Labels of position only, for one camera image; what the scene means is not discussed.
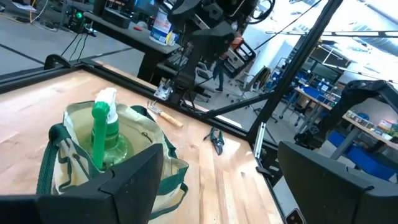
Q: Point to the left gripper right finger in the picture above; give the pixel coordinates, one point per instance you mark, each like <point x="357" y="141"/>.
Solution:
<point x="335" y="193"/>

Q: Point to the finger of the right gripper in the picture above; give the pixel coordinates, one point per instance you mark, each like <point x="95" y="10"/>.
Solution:
<point x="186" y="11"/>

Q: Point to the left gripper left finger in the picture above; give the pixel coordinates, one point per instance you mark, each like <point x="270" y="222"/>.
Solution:
<point x="124" y="193"/>

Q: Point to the green plastic spray bottle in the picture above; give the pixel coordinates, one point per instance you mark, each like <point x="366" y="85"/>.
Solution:
<point x="113" y="146"/>

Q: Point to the dark green pruning shears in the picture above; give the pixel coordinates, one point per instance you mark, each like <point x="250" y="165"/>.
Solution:
<point x="217" y="141"/>

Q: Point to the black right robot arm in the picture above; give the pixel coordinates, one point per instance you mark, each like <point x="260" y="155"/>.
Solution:
<point x="213" y="40"/>

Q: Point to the cream green canvas garden bag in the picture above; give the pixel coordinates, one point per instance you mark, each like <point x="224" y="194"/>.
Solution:
<point x="174" y="174"/>

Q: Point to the white wipes canister blue label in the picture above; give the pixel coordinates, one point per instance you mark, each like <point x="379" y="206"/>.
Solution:
<point x="160" y="28"/>

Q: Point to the black office desk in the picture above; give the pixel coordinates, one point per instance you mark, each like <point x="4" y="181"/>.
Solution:
<point x="136" y="37"/>

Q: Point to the standing person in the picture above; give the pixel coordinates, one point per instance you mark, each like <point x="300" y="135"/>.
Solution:
<point x="220" y="74"/>

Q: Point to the black aluminium table frame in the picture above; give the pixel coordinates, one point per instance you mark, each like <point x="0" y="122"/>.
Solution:
<point x="297" y="62"/>

